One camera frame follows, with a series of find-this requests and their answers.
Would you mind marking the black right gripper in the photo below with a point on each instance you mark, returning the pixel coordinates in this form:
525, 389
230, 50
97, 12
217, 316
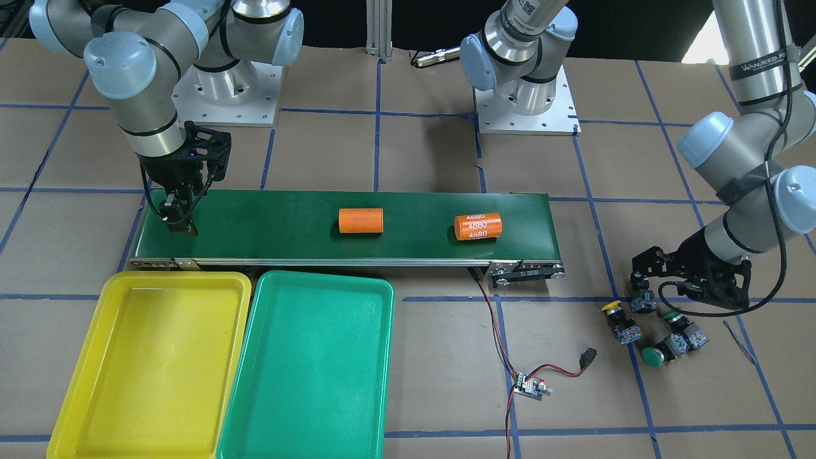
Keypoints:
164, 171

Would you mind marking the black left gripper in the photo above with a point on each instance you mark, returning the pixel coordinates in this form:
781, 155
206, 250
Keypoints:
703, 257

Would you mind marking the yellow push button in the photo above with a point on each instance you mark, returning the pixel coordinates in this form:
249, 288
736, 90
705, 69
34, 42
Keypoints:
625, 329
643, 302

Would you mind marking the green push button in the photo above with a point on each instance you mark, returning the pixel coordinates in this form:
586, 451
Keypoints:
665, 351
691, 334

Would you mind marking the plain orange cylinder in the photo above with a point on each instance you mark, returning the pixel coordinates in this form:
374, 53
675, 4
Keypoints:
361, 220

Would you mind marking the orange cylinder with white text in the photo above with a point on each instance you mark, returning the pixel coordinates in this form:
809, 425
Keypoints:
477, 226

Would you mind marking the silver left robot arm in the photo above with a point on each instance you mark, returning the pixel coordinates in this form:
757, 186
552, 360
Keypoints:
739, 261

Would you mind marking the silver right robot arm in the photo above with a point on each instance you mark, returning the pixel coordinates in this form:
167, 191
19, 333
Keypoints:
172, 76

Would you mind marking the green conveyor belt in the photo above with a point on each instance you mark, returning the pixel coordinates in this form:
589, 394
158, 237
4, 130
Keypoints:
511, 237

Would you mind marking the yellow plastic tray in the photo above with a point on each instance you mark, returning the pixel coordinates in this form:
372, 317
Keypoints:
156, 370

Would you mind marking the small motor controller board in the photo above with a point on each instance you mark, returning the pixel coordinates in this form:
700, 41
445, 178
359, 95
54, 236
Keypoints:
531, 387

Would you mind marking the green plastic tray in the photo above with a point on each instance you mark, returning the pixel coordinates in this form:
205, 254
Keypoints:
312, 381

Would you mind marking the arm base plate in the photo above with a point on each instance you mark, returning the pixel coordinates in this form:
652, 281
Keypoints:
524, 108
245, 95

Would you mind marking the aluminium frame post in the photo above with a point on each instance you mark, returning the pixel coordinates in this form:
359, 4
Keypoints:
379, 14

